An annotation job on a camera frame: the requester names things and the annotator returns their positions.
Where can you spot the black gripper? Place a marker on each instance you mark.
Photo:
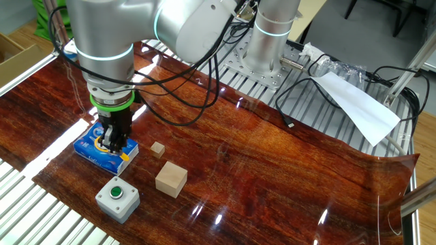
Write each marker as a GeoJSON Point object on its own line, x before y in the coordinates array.
{"type": "Point", "coordinates": [119, 120]}

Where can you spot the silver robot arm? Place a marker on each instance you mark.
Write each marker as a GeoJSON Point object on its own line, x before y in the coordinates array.
{"type": "Point", "coordinates": [112, 30]}

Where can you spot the blue tissue pack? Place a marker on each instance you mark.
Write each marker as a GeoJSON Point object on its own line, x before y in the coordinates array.
{"type": "Point", "coordinates": [88, 153]}

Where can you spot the small wooden cube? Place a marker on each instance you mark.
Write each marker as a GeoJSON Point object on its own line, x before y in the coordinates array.
{"type": "Point", "coordinates": [157, 149]}

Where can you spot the large wooden cube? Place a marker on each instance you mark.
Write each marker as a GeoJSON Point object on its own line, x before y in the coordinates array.
{"type": "Point", "coordinates": [170, 180]}

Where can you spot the white box with green button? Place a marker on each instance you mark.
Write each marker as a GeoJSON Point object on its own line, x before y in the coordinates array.
{"type": "Point", "coordinates": [117, 207]}

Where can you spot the cardboard box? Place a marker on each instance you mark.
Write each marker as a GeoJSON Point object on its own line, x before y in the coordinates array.
{"type": "Point", "coordinates": [20, 64]}

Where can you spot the wood grain table mat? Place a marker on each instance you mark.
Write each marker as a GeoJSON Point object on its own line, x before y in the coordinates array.
{"type": "Point", "coordinates": [255, 170]}

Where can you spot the green cloth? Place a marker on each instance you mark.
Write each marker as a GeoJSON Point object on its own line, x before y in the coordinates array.
{"type": "Point", "coordinates": [44, 17]}

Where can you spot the metal cylinder connector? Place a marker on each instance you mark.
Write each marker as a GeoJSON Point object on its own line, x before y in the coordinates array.
{"type": "Point", "coordinates": [292, 63]}

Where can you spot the crumpled white tissue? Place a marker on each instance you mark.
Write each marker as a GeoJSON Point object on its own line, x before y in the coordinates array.
{"type": "Point", "coordinates": [311, 51]}

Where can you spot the clear plastic bag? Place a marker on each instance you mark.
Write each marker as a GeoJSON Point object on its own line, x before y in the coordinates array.
{"type": "Point", "coordinates": [344, 69]}

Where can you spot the white paper sheet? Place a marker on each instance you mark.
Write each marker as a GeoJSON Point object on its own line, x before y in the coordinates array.
{"type": "Point", "coordinates": [361, 109]}

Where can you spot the black chair legs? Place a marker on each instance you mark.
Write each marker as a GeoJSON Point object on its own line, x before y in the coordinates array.
{"type": "Point", "coordinates": [400, 20]}

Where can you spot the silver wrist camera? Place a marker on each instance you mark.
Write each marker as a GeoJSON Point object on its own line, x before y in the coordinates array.
{"type": "Point", "coordinates": [71, 52]}

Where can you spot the aluminium frame post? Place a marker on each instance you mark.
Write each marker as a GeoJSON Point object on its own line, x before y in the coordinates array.
{"type": "Point", "coordinates": [420, 197]}
{"type": "Point", "coordinates": [408, 69]}
{"type": "Point", "coordinates": [59, 34]}

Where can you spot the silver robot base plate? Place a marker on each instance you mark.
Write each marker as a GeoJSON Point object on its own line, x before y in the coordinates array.
{"type": "Point", "coordinates": [269, 76]}

